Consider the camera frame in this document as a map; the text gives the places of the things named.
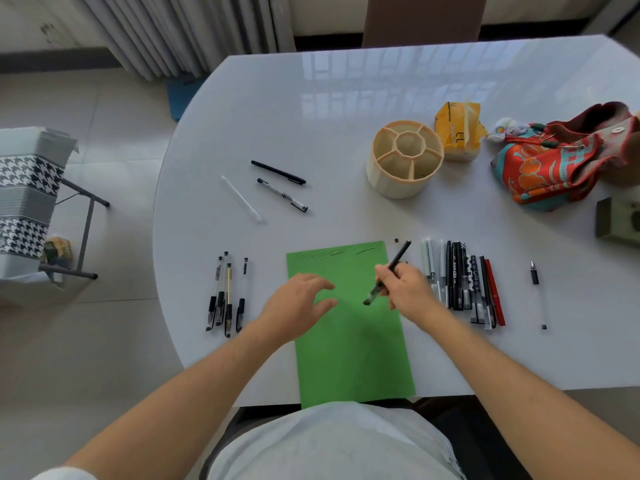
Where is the person's left hand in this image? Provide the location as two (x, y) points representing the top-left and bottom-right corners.
(256, 273), (339, 346)

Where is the person's right hand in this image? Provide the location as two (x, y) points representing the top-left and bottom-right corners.
(374, 263), (444, 328)

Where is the person's right forearm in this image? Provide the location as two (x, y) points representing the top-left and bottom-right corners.
(419, 306), (640, 480)

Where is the person's left forearm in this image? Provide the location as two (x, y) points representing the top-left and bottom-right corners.
(62, 320), (286, 480)

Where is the green paper sheet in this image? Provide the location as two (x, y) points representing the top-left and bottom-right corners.
(286, 240), (417, 409)

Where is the clear gel pen black grip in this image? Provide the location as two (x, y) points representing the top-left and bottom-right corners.
(215, 251), (230, 326)
(235, 258), (250, 334)
(205, 256), (224, 332)

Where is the row of assorted pens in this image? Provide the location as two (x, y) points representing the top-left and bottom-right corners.
(421, 238), (507, 331)

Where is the yellow gel pen black grip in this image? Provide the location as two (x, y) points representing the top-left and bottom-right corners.
(224, 263), (234, 339)

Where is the clear pen with black ends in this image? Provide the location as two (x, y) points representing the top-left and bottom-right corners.
(256, 178), (309, 214)

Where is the beige round pen holder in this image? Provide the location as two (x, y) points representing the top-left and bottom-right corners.
(366, 121), (445, 199)

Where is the translucent white pen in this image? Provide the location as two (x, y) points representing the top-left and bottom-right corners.
(220, 175), (263, 223)

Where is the white shirt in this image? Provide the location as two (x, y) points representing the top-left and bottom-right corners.
(30, 400), (469, 480)

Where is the slim black capped pen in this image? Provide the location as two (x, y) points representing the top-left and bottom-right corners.
(250, 160), (307, 186)

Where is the white pen with black cap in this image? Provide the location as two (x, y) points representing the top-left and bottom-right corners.
(530, 260), (548, 331)

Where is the yellow tissue packet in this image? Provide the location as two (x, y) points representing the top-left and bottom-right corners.
(434, 99), (488, 162)

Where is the small plush toy charm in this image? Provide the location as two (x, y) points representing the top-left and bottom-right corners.
(487, 117), (532, 144)

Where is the colourful patterned cloth bag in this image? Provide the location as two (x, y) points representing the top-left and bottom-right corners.
(490, 101), (640, 213)

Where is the olive green box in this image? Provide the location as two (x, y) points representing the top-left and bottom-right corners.
(595, 197), (640, 247)

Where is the blue box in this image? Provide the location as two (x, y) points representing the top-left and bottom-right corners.
(164, 74), (209, 123)

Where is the brown chair back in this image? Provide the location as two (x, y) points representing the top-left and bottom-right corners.
(361, 0), (489, 48)

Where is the small yellowish bundle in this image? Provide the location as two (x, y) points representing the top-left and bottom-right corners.
(42, 236), (74, 269)

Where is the grey pleated curtain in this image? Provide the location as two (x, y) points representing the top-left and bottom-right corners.
(75, 0), (297, 83)

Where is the houndstooth cloth chair cover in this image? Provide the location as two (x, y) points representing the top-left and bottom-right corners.
(0, 126), (80, 288)

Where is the grey metal chair frame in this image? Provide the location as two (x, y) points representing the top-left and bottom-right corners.
(38, 177), (111, 281)

